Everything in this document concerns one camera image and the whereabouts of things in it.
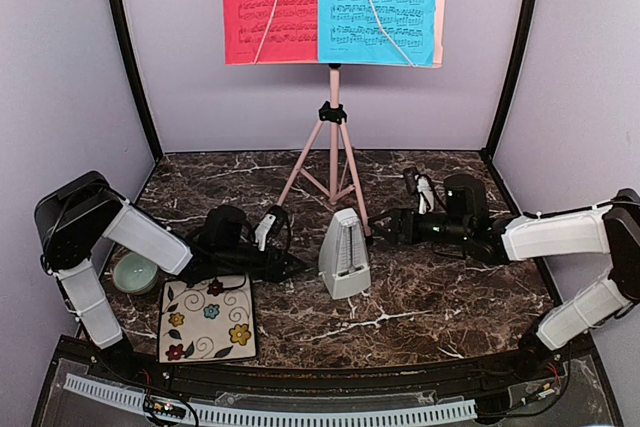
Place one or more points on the red sheet music paper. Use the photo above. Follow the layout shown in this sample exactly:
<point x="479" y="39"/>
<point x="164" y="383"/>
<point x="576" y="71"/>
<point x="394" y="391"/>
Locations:
<point x="270" y="31"/>

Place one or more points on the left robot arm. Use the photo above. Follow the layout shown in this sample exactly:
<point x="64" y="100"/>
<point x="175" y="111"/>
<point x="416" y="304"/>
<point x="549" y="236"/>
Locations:
<point x="73" y="219"/>

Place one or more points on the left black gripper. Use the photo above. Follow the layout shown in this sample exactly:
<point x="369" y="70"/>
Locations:
<point x="274" y="272"/>

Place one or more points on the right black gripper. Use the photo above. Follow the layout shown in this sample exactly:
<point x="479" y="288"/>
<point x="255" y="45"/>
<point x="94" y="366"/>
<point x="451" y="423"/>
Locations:
<point x="398" y="217"/>

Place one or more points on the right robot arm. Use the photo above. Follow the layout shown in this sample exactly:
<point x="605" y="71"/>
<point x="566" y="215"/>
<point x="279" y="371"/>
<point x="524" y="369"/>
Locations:
<point x="461" y="217"/>

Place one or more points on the floral square plate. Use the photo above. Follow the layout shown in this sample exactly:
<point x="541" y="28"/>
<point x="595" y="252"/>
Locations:
<point x="210" y="321"/>

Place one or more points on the white metronome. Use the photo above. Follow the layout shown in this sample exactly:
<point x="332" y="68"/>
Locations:
<point x="343" y="258"/>

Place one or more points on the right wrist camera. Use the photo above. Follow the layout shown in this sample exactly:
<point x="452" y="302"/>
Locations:
<point x="422" y="188"/>

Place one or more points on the left black frame post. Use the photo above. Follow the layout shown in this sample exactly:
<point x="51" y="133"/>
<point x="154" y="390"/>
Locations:
<point x="119" y="19"/>

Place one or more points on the right black frame post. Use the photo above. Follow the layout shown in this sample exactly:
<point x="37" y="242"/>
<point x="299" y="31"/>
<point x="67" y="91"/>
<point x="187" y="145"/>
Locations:
<point x="511" y="78"/>

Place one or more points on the grey slotted cable duct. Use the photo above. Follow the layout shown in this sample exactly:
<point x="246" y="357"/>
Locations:
<point x="242" y="410"/>

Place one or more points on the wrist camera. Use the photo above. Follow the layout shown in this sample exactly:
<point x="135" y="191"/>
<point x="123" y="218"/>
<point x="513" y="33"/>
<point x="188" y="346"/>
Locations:
<point x="422" y="188"/>
<point x="271" y="224"/>

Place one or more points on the pale green bowl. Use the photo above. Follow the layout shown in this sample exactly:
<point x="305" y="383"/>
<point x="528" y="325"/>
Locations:
<point x="134" y="274"/>

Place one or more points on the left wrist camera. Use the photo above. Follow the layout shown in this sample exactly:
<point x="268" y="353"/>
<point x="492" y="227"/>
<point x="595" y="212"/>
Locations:
<point x="271" y="224"/>

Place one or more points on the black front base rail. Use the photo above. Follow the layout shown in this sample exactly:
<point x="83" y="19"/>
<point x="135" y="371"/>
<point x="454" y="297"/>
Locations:
<point x="571" y="389"/>

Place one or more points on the pink music stand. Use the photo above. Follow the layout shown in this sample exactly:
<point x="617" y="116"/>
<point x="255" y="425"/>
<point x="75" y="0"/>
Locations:
<point x="343" y="177"/>

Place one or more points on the black frame post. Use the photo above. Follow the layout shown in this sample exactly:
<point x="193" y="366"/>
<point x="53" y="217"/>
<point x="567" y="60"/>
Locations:
<point x="119" y="19"/>
<point x="511" y="78"/>

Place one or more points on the blue sheet music paper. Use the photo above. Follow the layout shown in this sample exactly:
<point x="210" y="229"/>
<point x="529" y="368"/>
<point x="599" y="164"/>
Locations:
<point x="381" y="32"/>

